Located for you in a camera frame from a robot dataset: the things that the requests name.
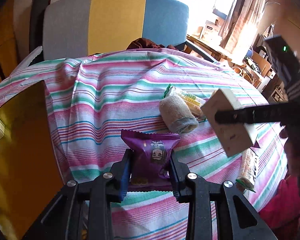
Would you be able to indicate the wooden wardrobe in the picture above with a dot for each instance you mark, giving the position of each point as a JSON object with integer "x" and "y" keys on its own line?
{"x": 9, "y": 57}

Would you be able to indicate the black rolled mat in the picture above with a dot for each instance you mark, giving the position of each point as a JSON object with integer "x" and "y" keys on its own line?
{"x": 36, "y": 23}

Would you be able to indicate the wooden desk with clutter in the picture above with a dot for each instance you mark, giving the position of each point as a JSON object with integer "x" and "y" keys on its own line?
{"x": 238, "y": 34}

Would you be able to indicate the striped bed sheet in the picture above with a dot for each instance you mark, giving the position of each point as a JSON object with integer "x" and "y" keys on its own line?
{"x": 93, "y": 98}

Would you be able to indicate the person's right hand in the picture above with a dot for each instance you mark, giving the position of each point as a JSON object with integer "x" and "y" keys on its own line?
{"x": 292, "y": 151}

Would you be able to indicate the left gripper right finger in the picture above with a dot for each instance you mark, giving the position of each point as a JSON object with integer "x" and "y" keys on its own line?
{"x": 181, "y": 180}

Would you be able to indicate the green cracker packet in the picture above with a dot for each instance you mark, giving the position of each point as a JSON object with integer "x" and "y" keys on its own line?
{"x": 193, "y": 102}

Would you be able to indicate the gold and maroon tin tray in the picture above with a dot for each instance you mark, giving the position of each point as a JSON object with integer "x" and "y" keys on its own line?
{"x": 29, "y": 173}

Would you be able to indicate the purple snack packet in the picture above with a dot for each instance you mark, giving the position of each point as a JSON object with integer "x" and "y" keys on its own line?
{"x": 151, "y": 154}

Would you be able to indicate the dark red cloth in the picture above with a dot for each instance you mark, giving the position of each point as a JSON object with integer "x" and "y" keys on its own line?
{"x": 143, "y": 43}

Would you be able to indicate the beige cardboard box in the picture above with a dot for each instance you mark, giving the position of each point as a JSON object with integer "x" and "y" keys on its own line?
{"x": 235, "y": 136}

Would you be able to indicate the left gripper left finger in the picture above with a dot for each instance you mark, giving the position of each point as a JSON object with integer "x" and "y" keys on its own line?
{"x": 121, "y": 171}

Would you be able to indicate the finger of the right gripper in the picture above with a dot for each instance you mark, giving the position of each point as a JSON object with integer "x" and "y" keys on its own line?
{"x": 254, "y": 115}

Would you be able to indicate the pink curtain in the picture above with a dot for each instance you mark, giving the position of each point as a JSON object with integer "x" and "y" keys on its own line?
{"x": 246, "y": 7}

